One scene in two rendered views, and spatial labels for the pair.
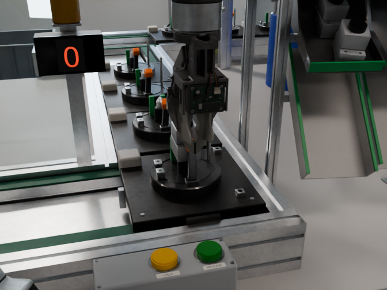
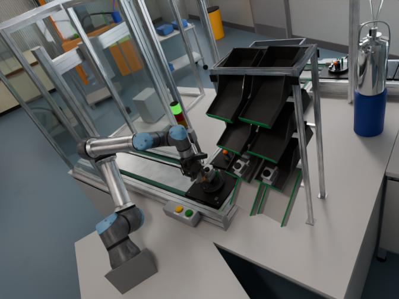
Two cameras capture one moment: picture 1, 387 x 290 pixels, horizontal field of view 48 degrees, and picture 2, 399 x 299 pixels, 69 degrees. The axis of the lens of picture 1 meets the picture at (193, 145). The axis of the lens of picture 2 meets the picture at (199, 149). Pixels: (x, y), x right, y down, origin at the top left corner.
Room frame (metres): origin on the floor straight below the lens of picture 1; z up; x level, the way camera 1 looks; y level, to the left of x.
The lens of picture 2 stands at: (0.21, -1.05, 2.09)
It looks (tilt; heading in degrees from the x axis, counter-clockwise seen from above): 36 degrees down; 63
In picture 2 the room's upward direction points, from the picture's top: 21 degrees counter-clockwise
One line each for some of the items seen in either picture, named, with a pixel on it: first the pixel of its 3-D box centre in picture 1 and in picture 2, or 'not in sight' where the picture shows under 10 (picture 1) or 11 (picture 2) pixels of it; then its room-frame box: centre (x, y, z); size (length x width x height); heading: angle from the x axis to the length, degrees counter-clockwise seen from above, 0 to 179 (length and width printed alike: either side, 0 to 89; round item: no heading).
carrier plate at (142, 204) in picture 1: (185, 182); (213, 185); (0.75, 0.02, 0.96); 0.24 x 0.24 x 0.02; 15
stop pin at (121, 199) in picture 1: (121, 198); not in sight; (0.71, 0.14, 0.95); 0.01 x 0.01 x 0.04; 15
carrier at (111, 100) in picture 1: (144, 81); not in sight; (1.23, 0.14, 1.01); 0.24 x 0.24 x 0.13; 15
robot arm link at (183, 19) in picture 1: (198, 16); (186, 150); (0.67, -0.01, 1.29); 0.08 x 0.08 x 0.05
